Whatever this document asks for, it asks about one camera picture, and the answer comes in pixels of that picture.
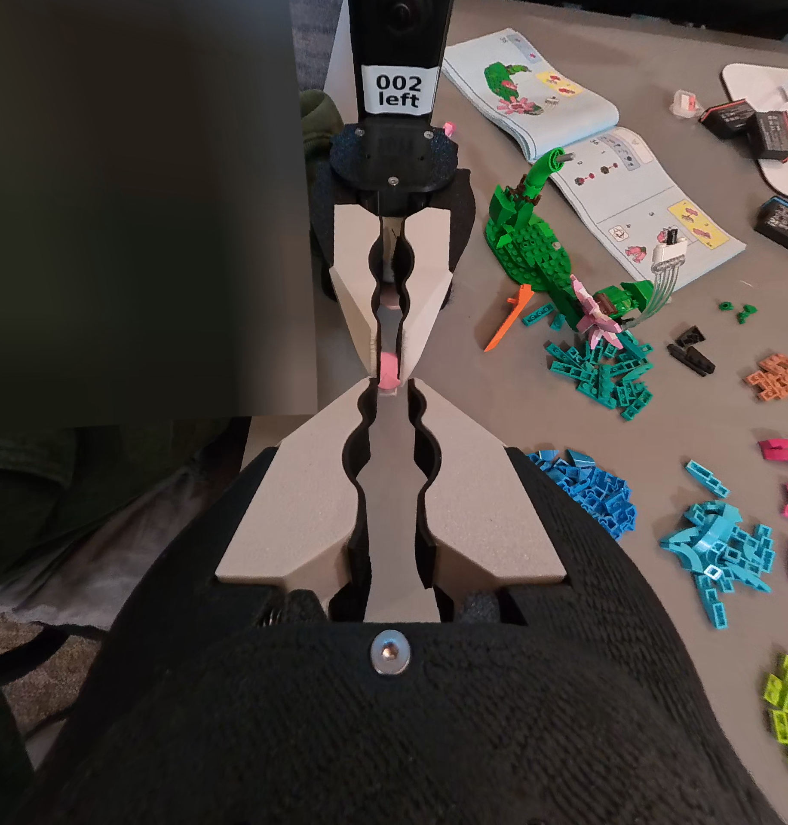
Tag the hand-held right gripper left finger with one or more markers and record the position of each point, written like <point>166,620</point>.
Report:
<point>297,509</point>

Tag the small clear plastic piece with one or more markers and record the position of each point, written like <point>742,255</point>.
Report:
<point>687,104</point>

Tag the pile of coral lego pieces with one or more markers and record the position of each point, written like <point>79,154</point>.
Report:
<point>777,380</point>

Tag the black lego piece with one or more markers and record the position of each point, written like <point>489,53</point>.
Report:
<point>690,361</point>
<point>690,335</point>

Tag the dark green jacket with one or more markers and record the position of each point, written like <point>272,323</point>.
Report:
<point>32,483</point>

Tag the pile of teal lego pieces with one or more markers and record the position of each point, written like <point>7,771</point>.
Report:
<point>600,380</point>

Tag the pile of lime lego pieces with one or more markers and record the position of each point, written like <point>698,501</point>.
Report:
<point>787,709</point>

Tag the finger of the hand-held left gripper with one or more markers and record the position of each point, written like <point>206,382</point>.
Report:
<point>432,258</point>
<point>352,258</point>

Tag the pink and white lego assembly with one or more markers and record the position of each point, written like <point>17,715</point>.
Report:
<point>388,366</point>

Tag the pile of light blue lego pieces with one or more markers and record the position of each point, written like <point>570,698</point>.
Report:
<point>716,548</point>

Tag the orange lego piece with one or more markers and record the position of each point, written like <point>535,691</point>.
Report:
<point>506,325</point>

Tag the black camera battery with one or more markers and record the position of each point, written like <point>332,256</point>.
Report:
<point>729,119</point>
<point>784,225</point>
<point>773,135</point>

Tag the green lego plant model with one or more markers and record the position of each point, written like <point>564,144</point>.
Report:
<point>526,245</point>

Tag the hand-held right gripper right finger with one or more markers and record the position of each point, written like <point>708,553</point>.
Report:
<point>484,515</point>

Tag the grey trousers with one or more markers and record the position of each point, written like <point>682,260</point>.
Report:
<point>110,554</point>

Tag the pile of magenta lego pieces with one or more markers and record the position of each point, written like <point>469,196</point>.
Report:
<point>784,449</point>

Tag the person's left forearm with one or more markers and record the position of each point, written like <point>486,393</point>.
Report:
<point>316,122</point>

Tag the lego instruction booklet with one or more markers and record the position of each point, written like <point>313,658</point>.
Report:
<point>561,109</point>

